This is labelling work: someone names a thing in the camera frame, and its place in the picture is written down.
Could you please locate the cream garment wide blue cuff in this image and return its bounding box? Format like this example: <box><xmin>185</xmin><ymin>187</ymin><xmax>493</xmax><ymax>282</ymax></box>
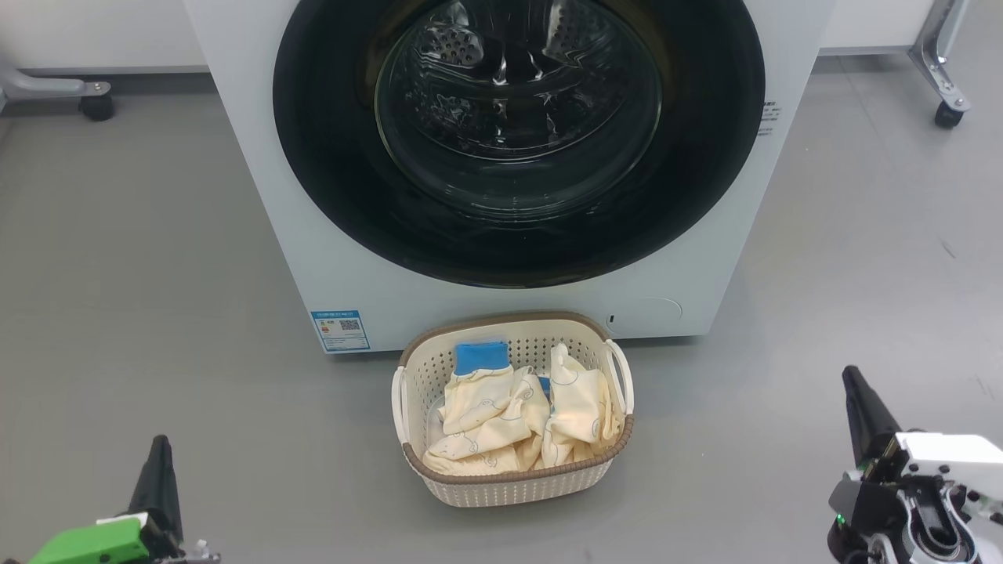
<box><xmin>423</xmin><ymin>341</ymin><xmax>552</xmax><ymax>476</ymax></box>

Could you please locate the blue energy label sticker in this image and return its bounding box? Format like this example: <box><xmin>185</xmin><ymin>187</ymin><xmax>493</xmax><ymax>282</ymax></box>
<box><xmin>310</xmin><ymin>310</ymin><xmax>371</xmax><ymax>353</ymax></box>

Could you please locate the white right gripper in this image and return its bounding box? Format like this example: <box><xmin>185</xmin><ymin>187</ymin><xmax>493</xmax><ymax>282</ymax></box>
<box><xmin>828</xmin><ymin>366</ymin><xmax>1003</xmax><ymax>564</ymax></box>

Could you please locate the cream printed garment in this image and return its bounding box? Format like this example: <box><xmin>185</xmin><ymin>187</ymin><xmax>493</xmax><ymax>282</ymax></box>
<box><xmin>541</xmin><ymin>343</ymin><xmax>625</xmax><ymax>469</ymax></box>

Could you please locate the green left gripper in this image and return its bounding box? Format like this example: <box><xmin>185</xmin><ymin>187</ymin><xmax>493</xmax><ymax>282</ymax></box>
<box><xmin>27</xmin><ymin>436</ymin><xmax>220</xmax><ymax>564</ymax></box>

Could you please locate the cream perforated basket brown rim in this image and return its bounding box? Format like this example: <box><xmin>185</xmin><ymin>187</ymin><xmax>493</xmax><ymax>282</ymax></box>
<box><xmin>391</xmin><ymin>311</ymin><xmax>635</xmax><ymax>508</ymax></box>

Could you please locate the white front-load washing machine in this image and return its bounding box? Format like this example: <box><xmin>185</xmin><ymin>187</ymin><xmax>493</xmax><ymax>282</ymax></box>
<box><xmin>183</xmin><ymin>0</ymin><xmax>835</xmax><ymax>355</ymax></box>

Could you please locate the grey washing machine door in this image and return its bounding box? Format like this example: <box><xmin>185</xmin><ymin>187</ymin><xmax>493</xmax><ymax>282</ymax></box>
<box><xmin>273</xmin><ymin>0</ymin><xmax>766</xmax><ymax>289</ymax></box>

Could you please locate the grey metal frame with caster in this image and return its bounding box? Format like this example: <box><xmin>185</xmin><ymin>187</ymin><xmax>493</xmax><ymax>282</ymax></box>
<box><xmin>909</xmin><ymin>0</ymin><xmax>972</xmax><ymax>130</ymax></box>
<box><xmin>0</xmin><ymin>63</ymin><xmax>116</xmax><ymax>122</ymax></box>

